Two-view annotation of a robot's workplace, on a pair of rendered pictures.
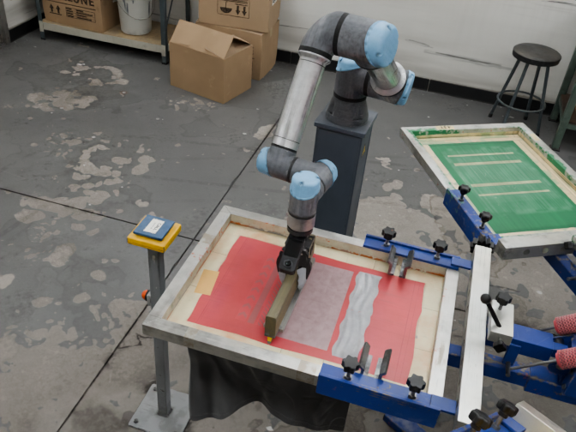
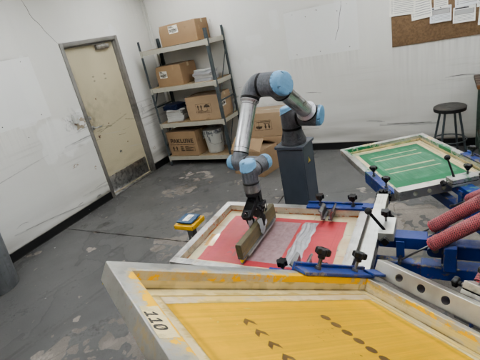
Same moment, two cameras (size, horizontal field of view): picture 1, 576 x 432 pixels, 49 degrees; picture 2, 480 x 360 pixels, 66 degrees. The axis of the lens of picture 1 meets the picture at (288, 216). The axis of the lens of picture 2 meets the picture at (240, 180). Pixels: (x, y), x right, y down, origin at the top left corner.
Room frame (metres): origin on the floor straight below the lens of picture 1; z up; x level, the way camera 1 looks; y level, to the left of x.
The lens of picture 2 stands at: (-0.14, -0.44, 1.89)
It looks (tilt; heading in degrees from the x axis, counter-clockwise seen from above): 22 degrees down; 17
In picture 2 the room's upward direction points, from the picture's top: 12 degrees counter-clockwise
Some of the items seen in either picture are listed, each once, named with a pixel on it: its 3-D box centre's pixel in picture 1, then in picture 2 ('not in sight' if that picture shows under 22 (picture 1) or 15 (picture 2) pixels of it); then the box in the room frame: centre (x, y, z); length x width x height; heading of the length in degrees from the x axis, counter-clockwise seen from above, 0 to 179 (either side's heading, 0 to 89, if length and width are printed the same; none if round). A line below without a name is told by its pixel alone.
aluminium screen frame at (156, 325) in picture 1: (314, 296); (272, 237); (1.33, -0.10, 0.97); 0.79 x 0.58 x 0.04; 76
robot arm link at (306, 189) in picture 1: (304, 194); (249, 171); (1.37, -0.04, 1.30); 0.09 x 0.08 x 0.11; 157
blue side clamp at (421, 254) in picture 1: (410, 257); (337, 210); (1.55, -0.40, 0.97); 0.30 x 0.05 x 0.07; 76
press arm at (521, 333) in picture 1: (517, 339); (403, 238); (1.20, -0.64, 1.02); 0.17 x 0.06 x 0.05; 76
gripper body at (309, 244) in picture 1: (298, 241); (255, 203); (1.37, -0.04, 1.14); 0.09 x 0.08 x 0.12; 167
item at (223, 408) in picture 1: (267, 397); not in sight; (1.14, 0.01, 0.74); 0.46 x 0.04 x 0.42; 76
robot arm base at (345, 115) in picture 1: (348, 104); (293, 134); (2.02, -0.17, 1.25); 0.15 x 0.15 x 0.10
